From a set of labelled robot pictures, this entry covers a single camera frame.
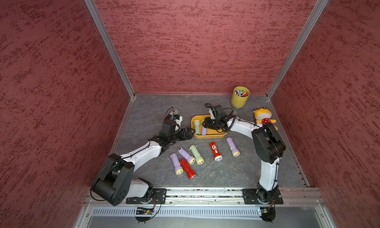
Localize green flashlight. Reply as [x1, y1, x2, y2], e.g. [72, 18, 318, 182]
[194, 120, 200, 136]
[190, 145, 204, 165]

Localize purple flashlight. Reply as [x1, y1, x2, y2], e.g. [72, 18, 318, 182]
[177, 147, 196, 165]
[170, 153, 184, 175]
[226, 137, 240, 157]
[201, 127, 208, 136]

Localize red flashlight white head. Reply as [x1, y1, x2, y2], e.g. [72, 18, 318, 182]
[210, 142, 223, 162]

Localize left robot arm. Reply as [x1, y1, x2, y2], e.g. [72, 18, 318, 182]
[90, 127, 196, 206]

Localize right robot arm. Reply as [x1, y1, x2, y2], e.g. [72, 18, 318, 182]
[202, 117, 286, 204]

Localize yellow pen cup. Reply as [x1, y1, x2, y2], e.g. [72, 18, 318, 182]
[231, 86, 250, 109]

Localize pens in cup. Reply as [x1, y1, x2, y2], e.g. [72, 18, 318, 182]
[235, 90, 249, 97]

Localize red flashlight lower left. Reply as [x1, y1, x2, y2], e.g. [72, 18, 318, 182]
[179, 159, 196, 180]

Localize yellow plush toy red dress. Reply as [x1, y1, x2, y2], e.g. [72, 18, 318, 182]
[253, 107, 277, 127]

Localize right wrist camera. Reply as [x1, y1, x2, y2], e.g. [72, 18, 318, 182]
[209, 105, 227, 121]

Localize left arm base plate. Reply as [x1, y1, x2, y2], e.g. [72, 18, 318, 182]
[126, 188, 167, 205]

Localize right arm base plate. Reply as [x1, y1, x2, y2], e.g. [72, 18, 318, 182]
[242, 187, 284, 205]

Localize right corner aluminium post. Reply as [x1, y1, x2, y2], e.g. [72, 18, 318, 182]
[266, 0, 330, 101]

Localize corner aluminium post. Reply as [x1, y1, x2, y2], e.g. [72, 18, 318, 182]
[84, 0, 136, 100]
[266, 0, 330, 101]

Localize left corner aluminium post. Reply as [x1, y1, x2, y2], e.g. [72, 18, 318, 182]
[84, 0, 136, 100]

